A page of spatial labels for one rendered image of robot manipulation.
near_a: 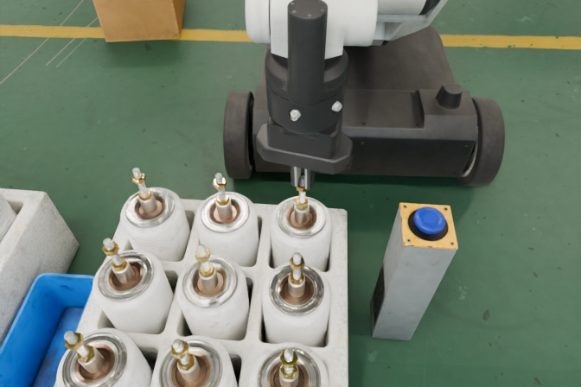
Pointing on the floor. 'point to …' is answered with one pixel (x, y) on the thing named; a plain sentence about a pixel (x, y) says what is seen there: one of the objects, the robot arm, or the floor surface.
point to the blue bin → (43, 329)
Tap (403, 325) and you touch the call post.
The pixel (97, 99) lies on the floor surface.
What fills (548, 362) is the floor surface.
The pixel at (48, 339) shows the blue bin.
